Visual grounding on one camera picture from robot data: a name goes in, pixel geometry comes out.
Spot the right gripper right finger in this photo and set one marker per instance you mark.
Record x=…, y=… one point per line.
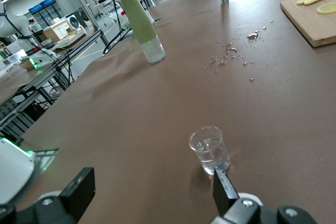
x=225, y=195

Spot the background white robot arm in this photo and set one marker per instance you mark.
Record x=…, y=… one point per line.
x=13, y=24

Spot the small clear glass beaker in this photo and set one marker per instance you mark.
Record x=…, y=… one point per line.
x=210, y=153

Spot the wooden cutting board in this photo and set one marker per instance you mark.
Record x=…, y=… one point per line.
x=309, y=24

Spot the glass bottle with green sleeve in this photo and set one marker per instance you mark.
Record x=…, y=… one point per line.
x=141, y=24

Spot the spilled water droplets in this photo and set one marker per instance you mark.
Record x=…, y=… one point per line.
x=231, y=49

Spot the lemon slice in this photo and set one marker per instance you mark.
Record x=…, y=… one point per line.
x=326, y=9

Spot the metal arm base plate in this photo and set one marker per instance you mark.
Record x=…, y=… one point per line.
x=44, y=159

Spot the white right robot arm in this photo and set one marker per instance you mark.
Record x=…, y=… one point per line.
x=13, y=171

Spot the white washing machine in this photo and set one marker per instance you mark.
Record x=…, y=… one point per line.
x=74, y=20

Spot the brown table cover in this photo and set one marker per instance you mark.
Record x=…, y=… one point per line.
x=157, y=103

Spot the aluminium frame rail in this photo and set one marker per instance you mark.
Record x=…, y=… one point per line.
x=78, y=41

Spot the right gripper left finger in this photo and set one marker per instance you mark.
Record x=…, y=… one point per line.
x=73, y=195

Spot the blue display fridge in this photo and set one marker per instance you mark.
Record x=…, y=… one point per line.
x=43, y=9

